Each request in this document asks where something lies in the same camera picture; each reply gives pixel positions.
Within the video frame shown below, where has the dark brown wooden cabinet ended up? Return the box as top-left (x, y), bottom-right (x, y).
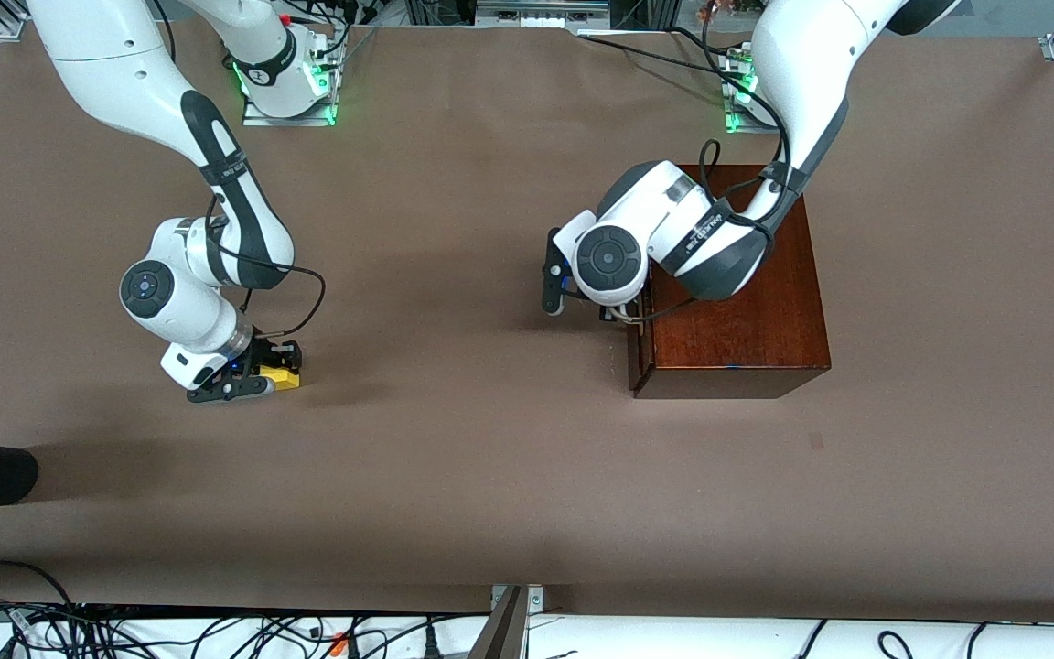
top-left (628, 165), bottom-right (832, 400)

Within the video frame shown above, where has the white power strip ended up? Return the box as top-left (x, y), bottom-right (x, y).
top-left (475, 0), bottom-right (612, 28)

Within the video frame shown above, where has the dark diagonal bar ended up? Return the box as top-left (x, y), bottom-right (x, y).
top-left (468, 586), bottom-right (530, 659)

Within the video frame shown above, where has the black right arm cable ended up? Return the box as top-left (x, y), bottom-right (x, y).
top-left (205, 192), bottom-right (328, 336)

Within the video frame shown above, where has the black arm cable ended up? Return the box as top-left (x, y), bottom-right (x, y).
top-left (205, 192), bottom-right (328, 336)
top-left (699, 137), bottom-right (802, 244)

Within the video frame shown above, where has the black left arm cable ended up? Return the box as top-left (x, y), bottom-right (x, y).
top-left (699, 137), bottom-right (802, 244)

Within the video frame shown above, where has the long black table cable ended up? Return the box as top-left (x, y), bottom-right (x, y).
top-left (577, 33), bottom-right (755, 83)

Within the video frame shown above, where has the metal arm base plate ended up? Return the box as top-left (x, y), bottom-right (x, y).
top-left (722, 46), bottom-right (768, 136)
top-left (242, 37), bottom-right (339, 127)

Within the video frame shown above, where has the silver metal bracket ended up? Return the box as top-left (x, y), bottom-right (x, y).
top-left (490, 584), bottom-right (546, 616)

